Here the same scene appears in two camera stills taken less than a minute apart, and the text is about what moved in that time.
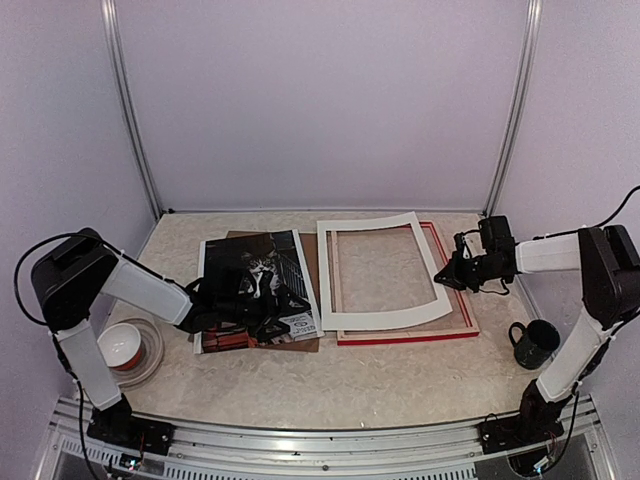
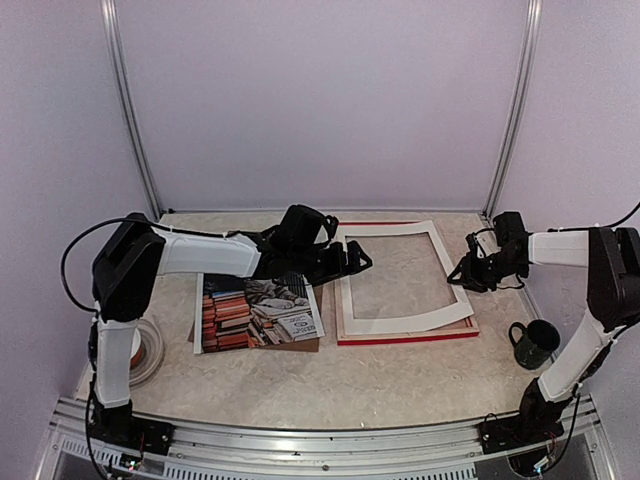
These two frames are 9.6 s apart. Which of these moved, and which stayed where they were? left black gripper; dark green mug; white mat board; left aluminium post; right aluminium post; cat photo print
Moved: white mat board; left black gripper
Stayed: left aluminium post; right aluminium post; cat photo print; dark green mug
